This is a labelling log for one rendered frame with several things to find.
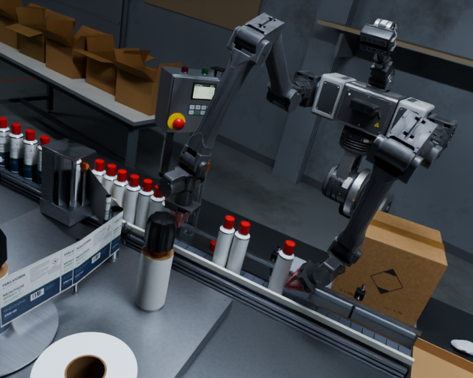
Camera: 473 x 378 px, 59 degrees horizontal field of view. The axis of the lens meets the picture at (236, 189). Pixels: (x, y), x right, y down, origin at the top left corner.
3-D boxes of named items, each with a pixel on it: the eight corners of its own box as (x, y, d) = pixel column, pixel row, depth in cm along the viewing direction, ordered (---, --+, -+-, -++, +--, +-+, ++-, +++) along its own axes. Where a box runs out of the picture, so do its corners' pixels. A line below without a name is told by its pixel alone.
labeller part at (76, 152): (40, 147, 139) (40, 145, 138) (66, 139, 148) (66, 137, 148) (72, 161, 135) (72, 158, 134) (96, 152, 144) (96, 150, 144)
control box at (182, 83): (153, 121, 140) (161, 65, 132) (198, 122, 149) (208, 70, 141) (164, 133, 133) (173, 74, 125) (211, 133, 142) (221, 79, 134)
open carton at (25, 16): (1, 51, 359) (-2, 5, 342) (46, 49, 395) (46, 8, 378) (34, 66, 341) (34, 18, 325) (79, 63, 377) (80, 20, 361)
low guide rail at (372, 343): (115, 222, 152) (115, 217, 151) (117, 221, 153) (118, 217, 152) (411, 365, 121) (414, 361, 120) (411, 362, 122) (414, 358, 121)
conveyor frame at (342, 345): (-1, 182, 170) (-2, 172, 168) (22, 174, 180) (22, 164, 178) (402, 383, 123) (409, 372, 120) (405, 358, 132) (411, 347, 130)
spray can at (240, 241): (222, 273, 142) (235, 223, 132) (228, 265, 146) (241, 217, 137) (236, 280, 140) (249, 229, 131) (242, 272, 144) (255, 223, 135)
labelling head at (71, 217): (39, 211, 150) (39, 146, 138) (67, 199, 161) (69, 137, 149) (69, 226, 146) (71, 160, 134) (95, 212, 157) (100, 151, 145)
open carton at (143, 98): (97, 100, 301) (100, 47, 284) (146, 92, 342) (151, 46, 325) (141, 119, 285) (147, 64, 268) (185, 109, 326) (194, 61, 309)
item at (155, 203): (142, 235, 151) (149, 186, 142) (150, 229, 155) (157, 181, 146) (154, 241, 149) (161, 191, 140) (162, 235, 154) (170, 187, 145)
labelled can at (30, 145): (20, 177, 168) (19, 130, 159) (31, 173, 173) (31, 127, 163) (30, 181, 167) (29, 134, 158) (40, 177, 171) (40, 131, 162)
